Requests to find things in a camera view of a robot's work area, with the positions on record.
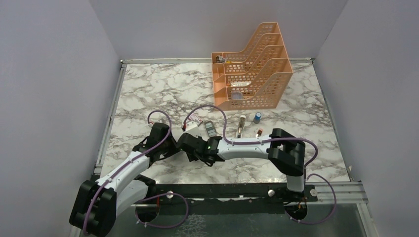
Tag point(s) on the pink stapler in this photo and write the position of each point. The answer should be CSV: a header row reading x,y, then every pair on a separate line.
x,y
259,133

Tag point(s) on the clear tape roll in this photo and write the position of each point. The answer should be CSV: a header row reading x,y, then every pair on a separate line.
x,y
237,95

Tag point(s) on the blue glue stick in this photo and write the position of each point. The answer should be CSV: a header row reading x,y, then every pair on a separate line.
x,y
257,117

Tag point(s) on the binder clips in organizer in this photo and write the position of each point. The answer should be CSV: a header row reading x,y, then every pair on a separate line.
x,y
219,59

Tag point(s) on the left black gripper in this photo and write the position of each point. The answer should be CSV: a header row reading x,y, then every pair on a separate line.
x,y
173,149

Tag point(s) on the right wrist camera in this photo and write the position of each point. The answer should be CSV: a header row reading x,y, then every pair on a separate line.
x,y
191,127

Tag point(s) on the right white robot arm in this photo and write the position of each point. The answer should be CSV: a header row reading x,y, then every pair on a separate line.
x,y
286,152

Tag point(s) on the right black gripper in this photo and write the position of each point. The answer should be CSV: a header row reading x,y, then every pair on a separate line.
x,y
191,158

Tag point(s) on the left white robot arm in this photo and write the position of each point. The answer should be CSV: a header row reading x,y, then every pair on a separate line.
x,y
98,203

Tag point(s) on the red white staple box sleeve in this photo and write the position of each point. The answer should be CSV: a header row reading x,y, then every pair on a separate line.
x,y
195,118

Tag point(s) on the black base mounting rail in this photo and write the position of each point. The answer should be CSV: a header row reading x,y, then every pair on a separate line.
x,y
221,199

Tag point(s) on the clear packet in organizer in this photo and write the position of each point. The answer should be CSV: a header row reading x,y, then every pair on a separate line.
x,y
240,84

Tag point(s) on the orange plastic file organizer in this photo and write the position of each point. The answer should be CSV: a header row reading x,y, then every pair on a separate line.
x,y
264,62

